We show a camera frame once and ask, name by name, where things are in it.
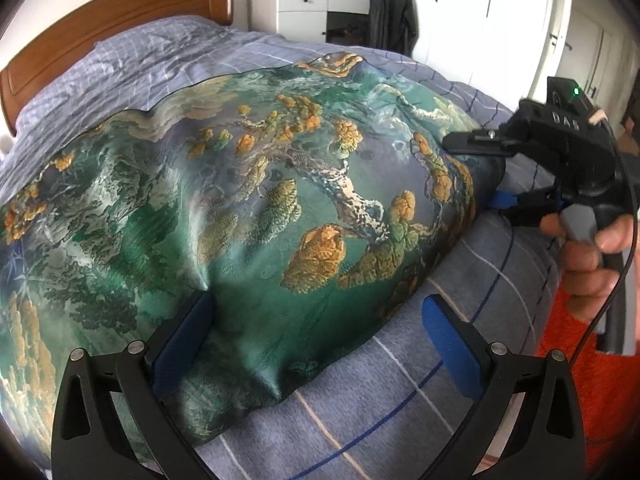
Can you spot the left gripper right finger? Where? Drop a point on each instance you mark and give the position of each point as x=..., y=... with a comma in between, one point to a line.
x=547, y=440

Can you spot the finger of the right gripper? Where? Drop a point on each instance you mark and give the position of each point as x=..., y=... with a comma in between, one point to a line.
x=502, y=200

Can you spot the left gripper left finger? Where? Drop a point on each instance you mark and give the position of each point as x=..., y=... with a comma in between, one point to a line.
x=88, y=441

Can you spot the green patterned silk jacket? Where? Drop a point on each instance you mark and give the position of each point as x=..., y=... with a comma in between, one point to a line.
x=310, y=199

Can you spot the right hand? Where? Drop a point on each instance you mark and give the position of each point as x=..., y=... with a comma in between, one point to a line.
x=584, y=282

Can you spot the blue checked duvet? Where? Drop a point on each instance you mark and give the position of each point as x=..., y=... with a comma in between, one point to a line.
x=384, y=410

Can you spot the white wardrobe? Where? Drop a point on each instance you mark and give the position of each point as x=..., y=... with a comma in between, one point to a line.
x=494, y=46

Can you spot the dark jacket on chair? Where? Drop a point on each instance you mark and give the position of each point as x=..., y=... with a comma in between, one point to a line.
x=393, y=26

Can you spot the white desk with drawers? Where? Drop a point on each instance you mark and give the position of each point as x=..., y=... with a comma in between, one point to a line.
x=301, y=20

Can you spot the wooden headboard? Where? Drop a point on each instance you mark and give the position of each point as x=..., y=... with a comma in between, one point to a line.
x=74, y=35

